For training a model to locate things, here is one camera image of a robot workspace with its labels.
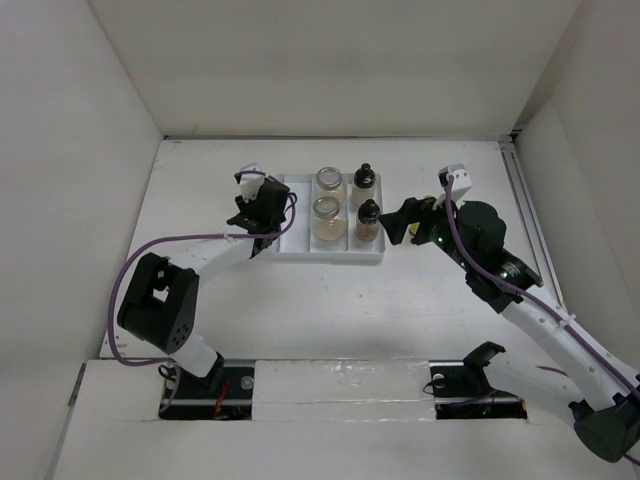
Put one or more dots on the aluminium rail right side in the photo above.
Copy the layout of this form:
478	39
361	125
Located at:
526	209

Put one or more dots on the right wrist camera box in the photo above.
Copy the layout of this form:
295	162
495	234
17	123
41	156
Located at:
455	178

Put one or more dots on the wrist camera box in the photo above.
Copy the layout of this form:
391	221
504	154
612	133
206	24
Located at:
249	179
455	178

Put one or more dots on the round glass jar silver lid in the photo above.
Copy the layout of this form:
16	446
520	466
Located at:
329	182

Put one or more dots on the white divided organizer tray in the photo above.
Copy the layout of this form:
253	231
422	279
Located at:
300	244

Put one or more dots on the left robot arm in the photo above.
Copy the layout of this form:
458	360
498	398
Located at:
155	295

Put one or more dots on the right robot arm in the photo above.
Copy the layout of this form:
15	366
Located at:
593	392

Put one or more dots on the white foam front block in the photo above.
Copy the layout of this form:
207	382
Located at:
342	391

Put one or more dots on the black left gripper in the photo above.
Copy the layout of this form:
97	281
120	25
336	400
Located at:
244	206

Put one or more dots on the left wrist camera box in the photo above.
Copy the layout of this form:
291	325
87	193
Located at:
249	179

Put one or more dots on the black-cap bottle tan powder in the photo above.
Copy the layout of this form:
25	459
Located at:
367	221

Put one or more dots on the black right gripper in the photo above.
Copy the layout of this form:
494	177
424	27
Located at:
396	223

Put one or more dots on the black-cap bottle white powder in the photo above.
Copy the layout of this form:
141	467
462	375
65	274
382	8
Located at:
363	184

